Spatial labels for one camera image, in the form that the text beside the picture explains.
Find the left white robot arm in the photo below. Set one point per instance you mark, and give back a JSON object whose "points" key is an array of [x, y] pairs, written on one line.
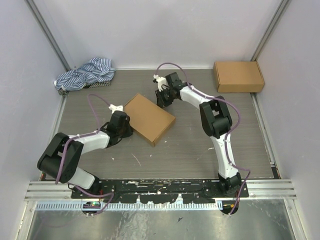
{"points": [[61, 157]]}

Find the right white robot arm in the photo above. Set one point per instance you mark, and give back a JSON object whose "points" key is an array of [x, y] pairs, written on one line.
{"points": [[216, 122]]}

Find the blue striped cloth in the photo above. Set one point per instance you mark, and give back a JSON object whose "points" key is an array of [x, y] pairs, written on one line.
{"points": [[97, 72]]}

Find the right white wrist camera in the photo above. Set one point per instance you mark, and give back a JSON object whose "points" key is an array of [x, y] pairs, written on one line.
{"points": [[160, 81]]}

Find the folded brown cardboard box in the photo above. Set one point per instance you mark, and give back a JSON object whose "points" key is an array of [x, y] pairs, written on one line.
{"points": [[238, 77]]}

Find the slotted cable duct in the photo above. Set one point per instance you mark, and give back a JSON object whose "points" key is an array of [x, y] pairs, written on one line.
{"points": [[80, 206]]}

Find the aluminium front rail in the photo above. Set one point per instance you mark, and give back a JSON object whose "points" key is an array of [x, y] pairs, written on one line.
{"points": [[257, 189]]}

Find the brown cardboard box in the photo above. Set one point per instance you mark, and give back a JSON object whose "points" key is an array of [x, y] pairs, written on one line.
{"points": [[238, 77], [149, 120]]}

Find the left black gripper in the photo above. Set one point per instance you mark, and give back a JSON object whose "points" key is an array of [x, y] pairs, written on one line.
{"points": [[130, 130]]}

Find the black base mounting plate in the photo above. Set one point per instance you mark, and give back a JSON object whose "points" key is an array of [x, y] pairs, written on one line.
{"points": [[160, 191]]}

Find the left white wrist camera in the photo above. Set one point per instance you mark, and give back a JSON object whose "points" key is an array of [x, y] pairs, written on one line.
{"points": [[114, 108]]}

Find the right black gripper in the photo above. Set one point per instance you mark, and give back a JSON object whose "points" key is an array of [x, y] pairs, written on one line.
{"points": [[160, 102]]}

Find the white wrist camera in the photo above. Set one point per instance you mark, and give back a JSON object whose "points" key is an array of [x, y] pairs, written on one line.
{"points": [[114, 108], [160, 81]]}

